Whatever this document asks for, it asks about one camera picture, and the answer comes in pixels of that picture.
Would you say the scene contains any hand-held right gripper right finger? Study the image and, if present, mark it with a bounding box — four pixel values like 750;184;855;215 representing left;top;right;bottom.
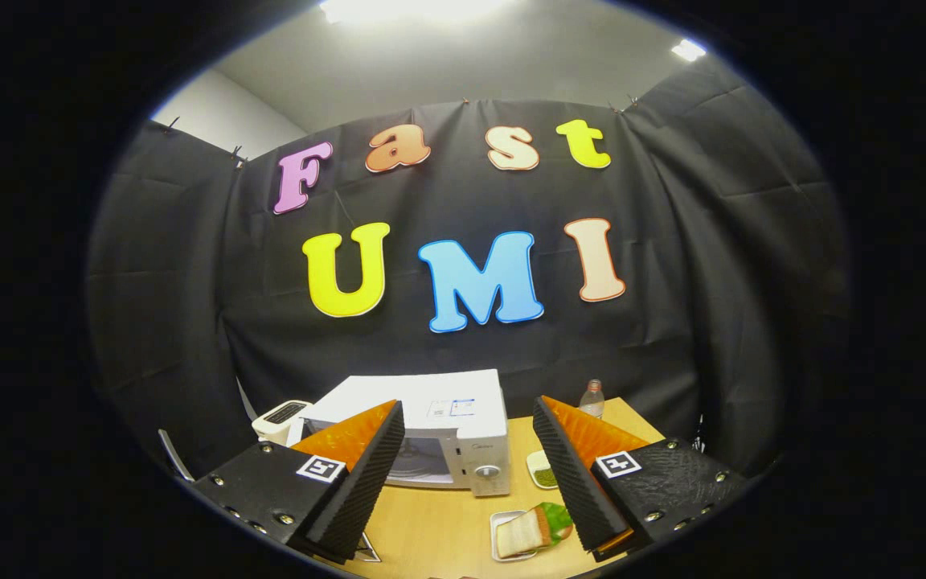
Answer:
532;395;749;564

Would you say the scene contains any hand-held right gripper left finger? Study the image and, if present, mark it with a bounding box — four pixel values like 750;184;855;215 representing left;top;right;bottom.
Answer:
190;400;406;565

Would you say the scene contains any sandwich with lettuce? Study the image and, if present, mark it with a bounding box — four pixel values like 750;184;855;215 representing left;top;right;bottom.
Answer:
497;503;575;557

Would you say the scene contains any white microwave oven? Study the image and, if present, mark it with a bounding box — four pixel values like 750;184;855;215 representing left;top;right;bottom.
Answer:
286;369;510;562

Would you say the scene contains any white divided dish of beans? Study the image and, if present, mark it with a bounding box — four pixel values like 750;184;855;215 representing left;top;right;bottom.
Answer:
526;449;560;490

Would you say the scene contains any clear plastic bottle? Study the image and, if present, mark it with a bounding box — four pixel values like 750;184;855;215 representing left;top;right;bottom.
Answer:
578;379;605;421

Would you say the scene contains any white rectangular dish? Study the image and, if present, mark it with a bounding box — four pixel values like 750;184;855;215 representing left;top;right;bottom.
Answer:
490;509;560;562

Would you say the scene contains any white toaster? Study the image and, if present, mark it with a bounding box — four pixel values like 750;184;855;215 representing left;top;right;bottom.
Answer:
252;399;313;447

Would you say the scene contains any large ceiling light panel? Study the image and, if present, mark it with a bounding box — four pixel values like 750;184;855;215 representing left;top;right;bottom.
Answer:
318;0;512;25

